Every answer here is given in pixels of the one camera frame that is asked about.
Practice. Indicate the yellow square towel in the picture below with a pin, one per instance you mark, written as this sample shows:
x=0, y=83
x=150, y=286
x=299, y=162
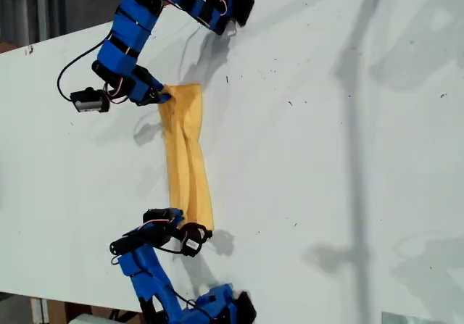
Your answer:
x=186, y=157

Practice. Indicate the white plastic container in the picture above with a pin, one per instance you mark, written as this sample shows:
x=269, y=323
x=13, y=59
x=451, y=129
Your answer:
x=90, y=319

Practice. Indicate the white table leg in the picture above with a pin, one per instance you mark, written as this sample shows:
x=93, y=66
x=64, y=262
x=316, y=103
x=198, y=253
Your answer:
x=39, y=311

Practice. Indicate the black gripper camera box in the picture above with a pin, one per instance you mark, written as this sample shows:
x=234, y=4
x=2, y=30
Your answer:
x=194, y=238
x=90, y=101

